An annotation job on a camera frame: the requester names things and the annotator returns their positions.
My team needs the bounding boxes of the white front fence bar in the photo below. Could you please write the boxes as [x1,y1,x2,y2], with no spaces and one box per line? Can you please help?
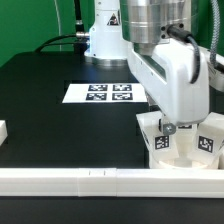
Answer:
[0,168,224,198]

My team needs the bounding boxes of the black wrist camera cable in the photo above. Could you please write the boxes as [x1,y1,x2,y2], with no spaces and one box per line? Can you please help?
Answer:
[166,23,202,85]

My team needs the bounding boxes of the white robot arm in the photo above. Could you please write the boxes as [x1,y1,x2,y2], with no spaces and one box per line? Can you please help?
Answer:
[85,0,209,135]

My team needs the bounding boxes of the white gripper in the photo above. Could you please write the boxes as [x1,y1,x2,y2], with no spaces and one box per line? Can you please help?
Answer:
[127,39,209,136]

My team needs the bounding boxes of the white left fence bar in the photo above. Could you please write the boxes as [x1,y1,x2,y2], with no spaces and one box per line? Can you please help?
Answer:
[0,120,8,146]

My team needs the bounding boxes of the white round stool seat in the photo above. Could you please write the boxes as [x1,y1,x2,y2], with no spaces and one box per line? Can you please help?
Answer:
[149,149,219,169]

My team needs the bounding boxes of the white marker sheet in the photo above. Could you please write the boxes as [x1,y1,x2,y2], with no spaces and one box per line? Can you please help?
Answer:
[63,83,147,103]

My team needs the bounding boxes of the braided grey camera cable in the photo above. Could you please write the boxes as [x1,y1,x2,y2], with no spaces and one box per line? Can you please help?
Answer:
[208,0,224,73]

